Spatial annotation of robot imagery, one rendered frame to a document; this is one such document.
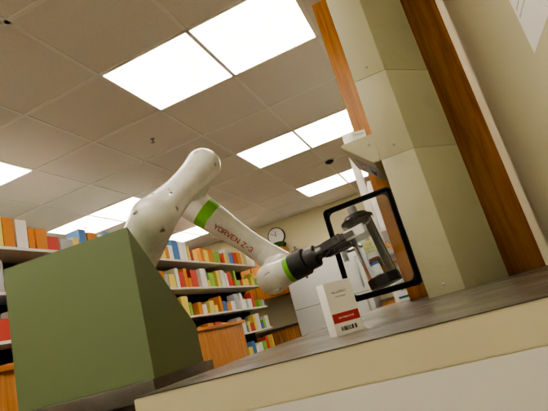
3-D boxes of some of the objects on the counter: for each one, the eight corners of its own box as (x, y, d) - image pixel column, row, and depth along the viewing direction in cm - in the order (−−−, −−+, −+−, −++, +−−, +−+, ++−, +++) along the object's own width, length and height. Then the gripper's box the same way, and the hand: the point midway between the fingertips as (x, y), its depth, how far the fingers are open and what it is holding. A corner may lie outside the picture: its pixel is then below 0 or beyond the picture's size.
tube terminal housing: (503, 276, 162) (429, 89, 182) (514, 276, 133) (425, 51, 152) (433, 295, 170) (369, 113, 189) (429, 298, 140) (354, 81, 160)
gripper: (289, 247, 143) (353, 213, 136) (315, 252, 163) (371, 223, 155) (299, 269, 141) (364, 236, 134) (323, 271, 160) (381, 242, 153)
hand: (361, 232), depth 145 cm, fingers closed on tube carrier, 9 cm apart
